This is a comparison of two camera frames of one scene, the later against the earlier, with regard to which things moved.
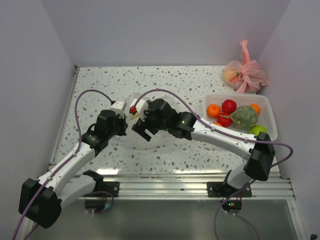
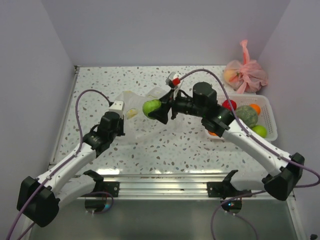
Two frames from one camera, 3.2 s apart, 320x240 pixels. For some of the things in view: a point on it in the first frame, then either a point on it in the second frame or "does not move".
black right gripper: x=137 y=127 → x=161 y=114
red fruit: x=228 y=106 does not move
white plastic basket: x=265 y=117 does not move
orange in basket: x=256 y=107 does not move
